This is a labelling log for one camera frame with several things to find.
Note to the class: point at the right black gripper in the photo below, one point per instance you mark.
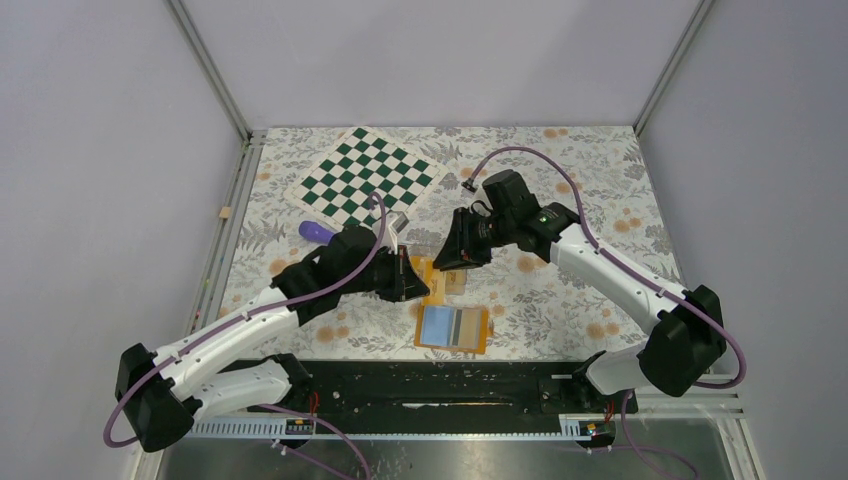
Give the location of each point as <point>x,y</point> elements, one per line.
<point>460,250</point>

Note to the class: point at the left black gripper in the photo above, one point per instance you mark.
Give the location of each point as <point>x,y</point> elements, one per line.
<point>402,288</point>

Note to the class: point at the clear plastic card box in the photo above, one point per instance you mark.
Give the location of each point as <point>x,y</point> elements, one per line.
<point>455,279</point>

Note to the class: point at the orange card holder wallet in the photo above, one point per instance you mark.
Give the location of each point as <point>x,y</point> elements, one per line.
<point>437,328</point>

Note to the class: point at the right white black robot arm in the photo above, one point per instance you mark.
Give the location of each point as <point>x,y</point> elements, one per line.
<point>680,347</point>

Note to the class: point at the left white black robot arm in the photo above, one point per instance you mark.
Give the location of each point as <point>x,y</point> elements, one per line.
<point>163,393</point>

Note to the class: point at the purple marker pen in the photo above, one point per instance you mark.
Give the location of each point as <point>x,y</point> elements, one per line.
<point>315,232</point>

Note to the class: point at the green white chessboard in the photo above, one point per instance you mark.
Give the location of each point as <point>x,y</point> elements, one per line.
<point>336,188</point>

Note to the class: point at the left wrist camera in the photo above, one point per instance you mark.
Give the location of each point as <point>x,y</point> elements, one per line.
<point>393,223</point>

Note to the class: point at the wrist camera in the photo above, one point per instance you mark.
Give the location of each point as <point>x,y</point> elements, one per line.
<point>393,223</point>
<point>469,186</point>

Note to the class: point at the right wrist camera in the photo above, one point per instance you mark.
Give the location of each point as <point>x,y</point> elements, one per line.
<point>469,186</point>

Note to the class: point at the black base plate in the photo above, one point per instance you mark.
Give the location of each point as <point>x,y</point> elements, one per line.
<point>369,397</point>

